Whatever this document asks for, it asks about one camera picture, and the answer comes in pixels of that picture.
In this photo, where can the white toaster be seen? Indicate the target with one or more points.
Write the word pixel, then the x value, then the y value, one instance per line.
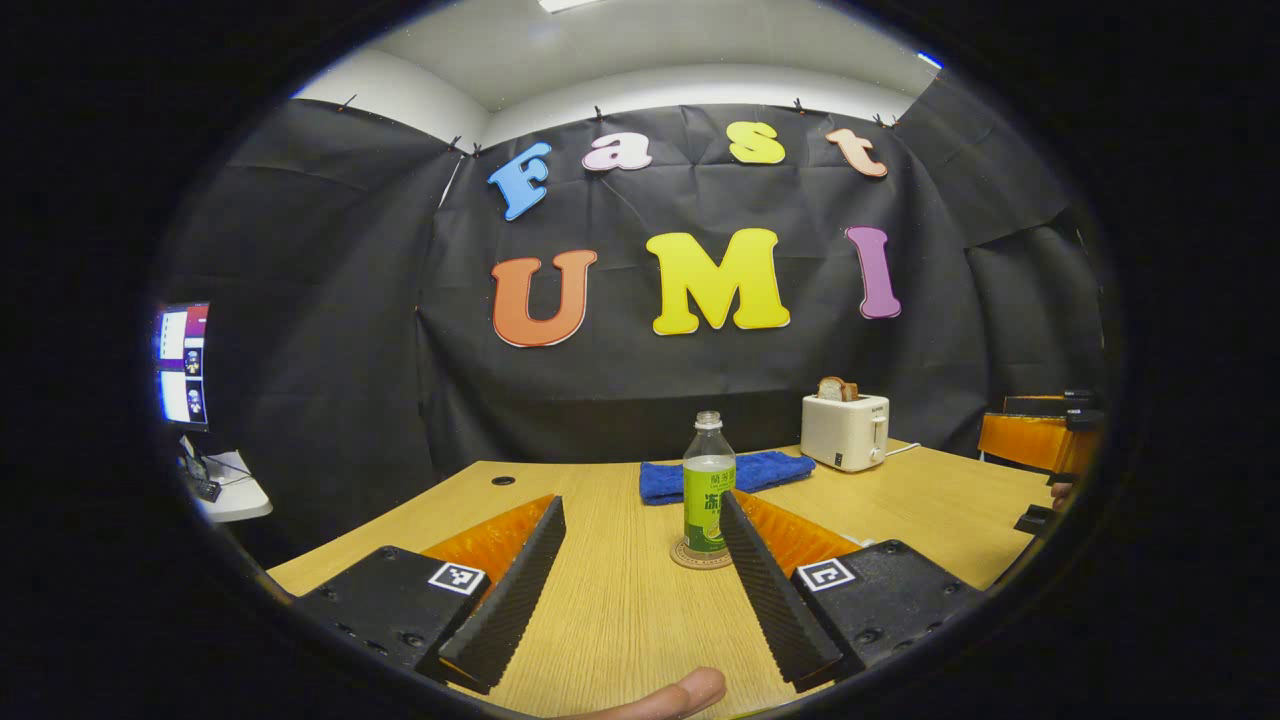
pixel 842 435

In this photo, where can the white side desk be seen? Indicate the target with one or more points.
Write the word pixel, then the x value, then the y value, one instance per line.
pixel 240 495

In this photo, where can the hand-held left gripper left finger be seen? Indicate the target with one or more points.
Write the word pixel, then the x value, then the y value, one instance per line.
pixel 518 590

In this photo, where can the bread slice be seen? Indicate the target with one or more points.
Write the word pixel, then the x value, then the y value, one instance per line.
pixel 835 390

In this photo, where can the black backdrop cloth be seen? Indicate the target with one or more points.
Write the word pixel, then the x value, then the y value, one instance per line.
pixel 320 350

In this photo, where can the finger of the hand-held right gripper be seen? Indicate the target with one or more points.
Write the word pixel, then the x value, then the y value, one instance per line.
pixel 1045 404
pixel 1020 442

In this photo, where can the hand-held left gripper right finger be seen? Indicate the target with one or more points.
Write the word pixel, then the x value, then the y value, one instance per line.
pixel 770 590

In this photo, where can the round wooden coaster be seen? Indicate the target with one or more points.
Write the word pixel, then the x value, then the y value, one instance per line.
pixel 690 558

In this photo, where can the clear water bottle green label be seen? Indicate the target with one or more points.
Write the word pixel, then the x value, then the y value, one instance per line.
pixel 708 500

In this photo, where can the blue towel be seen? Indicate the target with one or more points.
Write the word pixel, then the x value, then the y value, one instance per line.
pixel 775 470

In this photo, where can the computer monitor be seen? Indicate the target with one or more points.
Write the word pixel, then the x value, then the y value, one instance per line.
pixel 183 365

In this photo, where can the ceiling light panel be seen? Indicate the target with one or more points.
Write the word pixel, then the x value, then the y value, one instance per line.
pixel 572 4

